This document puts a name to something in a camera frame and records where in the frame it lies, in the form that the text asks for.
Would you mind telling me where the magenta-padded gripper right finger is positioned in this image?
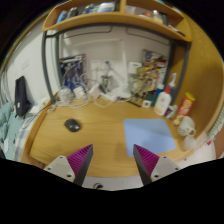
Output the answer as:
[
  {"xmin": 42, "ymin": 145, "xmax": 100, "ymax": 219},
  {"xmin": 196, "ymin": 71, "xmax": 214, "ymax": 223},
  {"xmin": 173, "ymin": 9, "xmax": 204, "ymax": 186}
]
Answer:
[{"xmin": 132, "ymin": 143, "xmax": 182, "ymax": 186}]

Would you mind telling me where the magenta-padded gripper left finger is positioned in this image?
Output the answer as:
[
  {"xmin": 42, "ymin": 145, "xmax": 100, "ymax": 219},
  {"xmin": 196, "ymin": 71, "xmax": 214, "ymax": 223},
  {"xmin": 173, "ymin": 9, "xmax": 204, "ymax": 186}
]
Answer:
[{"xmin": 43, "ymin": 143, "xmax": 94, "ymax": 187}]

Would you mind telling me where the black computer mouse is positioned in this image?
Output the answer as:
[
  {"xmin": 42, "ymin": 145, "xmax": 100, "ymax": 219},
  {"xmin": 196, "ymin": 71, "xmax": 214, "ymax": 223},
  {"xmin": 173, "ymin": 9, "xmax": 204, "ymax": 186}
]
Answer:
[{"xmin": 64, "ymin": 118, "xmax": 81, "ymax": 133}]

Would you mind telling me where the light blue mouse pad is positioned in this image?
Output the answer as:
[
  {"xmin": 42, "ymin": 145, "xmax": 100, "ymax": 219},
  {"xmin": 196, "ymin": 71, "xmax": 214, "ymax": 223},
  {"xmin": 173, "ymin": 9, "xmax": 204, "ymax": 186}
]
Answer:
[{"xmin": 123, "ymin": 118, "xmax": 177, "ymax": 158}]

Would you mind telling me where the white mug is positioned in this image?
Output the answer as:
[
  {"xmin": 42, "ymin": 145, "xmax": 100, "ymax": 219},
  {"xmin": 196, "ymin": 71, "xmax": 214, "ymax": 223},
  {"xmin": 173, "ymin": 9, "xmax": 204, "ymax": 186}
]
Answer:
[{"xmin": 177, "ymin": 115, "xmax": 197, "ymax": 138}]

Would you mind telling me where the red chip can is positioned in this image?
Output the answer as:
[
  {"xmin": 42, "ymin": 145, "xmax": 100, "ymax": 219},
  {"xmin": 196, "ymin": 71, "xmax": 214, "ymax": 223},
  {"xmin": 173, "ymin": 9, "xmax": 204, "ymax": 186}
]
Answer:
[{"xmin": 172, "ymin": 92, "xmax": 196, "ymax": 126}]

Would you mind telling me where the white power adapter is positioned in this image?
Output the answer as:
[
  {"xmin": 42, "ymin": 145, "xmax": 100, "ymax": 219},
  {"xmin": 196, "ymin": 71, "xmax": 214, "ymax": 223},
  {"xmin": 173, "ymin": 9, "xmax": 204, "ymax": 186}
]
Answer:
[{"xmin": 28, "ymin": 104, "xmax": 43, "ymax": 116}]

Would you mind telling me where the teal bedding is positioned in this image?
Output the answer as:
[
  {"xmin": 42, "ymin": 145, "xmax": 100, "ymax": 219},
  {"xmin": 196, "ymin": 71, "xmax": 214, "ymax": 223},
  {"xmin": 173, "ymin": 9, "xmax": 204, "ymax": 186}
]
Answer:
[{"xmin": 0, "ymin": 101, "xmax": 25, "ymax": 161}]

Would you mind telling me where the white lotion bottle red pump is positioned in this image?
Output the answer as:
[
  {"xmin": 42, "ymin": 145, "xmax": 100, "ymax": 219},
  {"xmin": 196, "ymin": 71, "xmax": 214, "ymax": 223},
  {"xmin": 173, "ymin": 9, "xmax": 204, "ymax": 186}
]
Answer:
[{"xmin": 153, "ymin": 84, "xmax": 173, "ymax": 117}]

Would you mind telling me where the black flat bar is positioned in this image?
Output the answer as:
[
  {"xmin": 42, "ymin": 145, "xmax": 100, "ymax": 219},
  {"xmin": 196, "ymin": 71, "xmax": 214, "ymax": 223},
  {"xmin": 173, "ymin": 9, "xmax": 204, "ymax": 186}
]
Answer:
[{"xmin": 126, "ymin": 99, "xmax": 143, "ymax": 108}]

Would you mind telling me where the clear plastic lidded cup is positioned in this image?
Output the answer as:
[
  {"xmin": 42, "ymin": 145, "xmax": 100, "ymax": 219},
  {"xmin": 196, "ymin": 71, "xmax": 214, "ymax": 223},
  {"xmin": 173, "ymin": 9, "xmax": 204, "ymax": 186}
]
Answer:
[{"xmin": 57, "ymin": 87, "xmax": 75, "ymax": 104}]

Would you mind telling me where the blue bottle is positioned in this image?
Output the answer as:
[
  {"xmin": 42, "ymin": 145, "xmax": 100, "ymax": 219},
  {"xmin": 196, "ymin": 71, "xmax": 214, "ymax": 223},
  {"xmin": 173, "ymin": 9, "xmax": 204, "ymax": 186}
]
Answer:
[{"xmin": 155, "ymin": 83, "xmax": 165, "ymax": 98}]

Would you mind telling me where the white charger block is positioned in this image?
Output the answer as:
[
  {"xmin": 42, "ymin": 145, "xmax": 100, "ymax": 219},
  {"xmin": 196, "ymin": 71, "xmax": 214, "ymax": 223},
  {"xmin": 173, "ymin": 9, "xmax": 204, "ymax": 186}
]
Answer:
[{"xmin": 73, "ymin": 86, "xmax": 86, "ymax": 99}]

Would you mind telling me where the black bag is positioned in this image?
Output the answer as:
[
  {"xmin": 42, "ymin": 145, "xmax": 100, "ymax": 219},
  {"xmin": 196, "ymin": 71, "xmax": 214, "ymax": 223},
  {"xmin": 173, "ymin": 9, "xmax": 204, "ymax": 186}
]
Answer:
[{"xmin": 14, "ymin": 75, "xmax": 32, "ymax": 118}]

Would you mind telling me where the dark spray bottle white trigger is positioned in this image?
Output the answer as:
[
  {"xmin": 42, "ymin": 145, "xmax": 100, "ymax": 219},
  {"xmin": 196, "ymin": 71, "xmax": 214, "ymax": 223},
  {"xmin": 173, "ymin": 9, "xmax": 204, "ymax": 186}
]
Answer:
[{"xmin": 168, "ymin": 72, "xmax": 178, "ymax": 97}]

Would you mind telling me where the white power strip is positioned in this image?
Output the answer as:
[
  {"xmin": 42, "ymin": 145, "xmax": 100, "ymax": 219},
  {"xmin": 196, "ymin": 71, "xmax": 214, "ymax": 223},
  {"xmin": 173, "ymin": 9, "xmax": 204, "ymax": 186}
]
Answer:
[{"xmin": 99, "ymin": 93, "xmax": 118, "ymax": 103}]

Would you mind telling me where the brown tree figure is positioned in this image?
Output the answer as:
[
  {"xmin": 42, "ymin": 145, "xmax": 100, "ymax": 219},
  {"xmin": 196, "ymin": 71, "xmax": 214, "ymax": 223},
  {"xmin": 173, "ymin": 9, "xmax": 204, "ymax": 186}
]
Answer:
[{"xmin": 133, "ymin": 65, "xmax": 155, "ymax": 98}]

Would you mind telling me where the silver metal cup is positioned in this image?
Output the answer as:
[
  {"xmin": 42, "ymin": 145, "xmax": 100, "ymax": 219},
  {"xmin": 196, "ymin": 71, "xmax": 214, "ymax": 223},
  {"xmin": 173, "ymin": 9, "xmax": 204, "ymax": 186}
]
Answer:
[{"xmin": 100, "ymin": 74, "xmax": 113, "ymax": 93}]

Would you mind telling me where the blue robot model kit box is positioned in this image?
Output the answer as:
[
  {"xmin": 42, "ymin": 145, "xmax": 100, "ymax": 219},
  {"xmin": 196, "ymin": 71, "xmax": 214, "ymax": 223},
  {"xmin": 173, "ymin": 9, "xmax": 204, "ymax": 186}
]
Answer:
[{"xmin": 59, "ymin": 54, "xmax": 88, "ymax": 91}]

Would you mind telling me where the colourful comic poster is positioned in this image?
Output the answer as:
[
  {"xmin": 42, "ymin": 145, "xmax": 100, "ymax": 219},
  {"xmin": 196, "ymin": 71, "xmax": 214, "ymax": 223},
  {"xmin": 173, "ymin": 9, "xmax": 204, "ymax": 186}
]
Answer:
[{"xmin": 141, "ymin": 49, "xmax": 168, "ymax": 88}]

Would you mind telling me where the white desk lamp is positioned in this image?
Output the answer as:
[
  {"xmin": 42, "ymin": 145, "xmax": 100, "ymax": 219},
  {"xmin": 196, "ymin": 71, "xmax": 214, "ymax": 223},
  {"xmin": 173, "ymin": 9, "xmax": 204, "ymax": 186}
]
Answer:
[{"xmin": 63, "ymin": 37, "xmax": 133, "ymax": 100}]

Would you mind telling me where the wooden shelf unit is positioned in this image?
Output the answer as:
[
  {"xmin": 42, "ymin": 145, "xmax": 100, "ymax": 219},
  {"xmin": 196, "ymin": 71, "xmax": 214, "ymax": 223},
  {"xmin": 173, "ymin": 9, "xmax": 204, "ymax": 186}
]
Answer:
[{"xmin": 42, "ymin": 0, "xmax": 193, "ymax": 43}]

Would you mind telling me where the white cable bundle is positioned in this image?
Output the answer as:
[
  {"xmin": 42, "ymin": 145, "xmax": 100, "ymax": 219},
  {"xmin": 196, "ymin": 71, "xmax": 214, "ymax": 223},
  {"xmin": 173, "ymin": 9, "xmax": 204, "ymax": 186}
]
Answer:
[{"xmin": 48, "ymin": 79, "xmax": 118, "ymax": 109}]

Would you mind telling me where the white wall-mounted box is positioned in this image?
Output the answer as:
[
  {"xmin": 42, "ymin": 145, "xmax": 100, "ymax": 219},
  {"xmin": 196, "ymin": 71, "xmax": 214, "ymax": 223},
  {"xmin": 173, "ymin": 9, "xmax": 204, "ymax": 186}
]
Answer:
[{"xmin": 128, "ymin": 61, "xmax": 143, "ymax": 75}]

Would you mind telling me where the grey metal shelf frame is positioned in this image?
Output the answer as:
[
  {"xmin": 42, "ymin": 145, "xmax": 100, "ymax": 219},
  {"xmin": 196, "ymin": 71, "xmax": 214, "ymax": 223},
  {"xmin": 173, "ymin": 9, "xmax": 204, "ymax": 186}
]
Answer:
[{"xmin": 40, "ymin": 23, "xmax": 192, "ymax": 105}]

